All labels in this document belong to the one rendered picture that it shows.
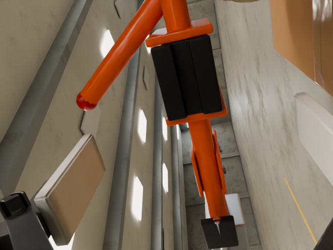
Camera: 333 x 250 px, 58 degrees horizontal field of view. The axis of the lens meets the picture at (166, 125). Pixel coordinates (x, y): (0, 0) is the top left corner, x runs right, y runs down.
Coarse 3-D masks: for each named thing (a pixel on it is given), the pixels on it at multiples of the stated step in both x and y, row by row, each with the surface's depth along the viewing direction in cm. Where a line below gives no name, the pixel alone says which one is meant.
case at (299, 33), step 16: (272, 0) 44; (288, 0) 36; (304, 0) 31; (320, 0) 27; (272, 16) 46; (288, 16) 37; (304, 16) 32; (320, 16) 28; (288, 32) 39; (304, 32) 33; (320, 32) 28; (288, 48) 40; (304, 48) 34; (320, 48) 29; (304, 64) 35; (320, 64) 30; (320, 80) 31
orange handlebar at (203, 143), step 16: (160, 0) 26; (176, 0) 25; (176, 16) 26; (192, 128) 30; (208, 128) 30; (192, 144) 34; (208, 144) 31; (192, 160) 31; (208, 160) 31; (208, 176) 32; (208, 192) 33; (224, 192) 32; (208, 208) 34; (224, 208) 34
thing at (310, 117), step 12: (300, 96) 17; (300, 108) 17; (312, 108) 15; (300, 120) 17; (312, 120) 15; (324, 120) 14; (300, 132) 18; (312, 132) 16; (324, 132) 14; (312, 144) 16; (324, 144) 14; (312, 156) 16; (324, 156) 14; (324, 168) 15
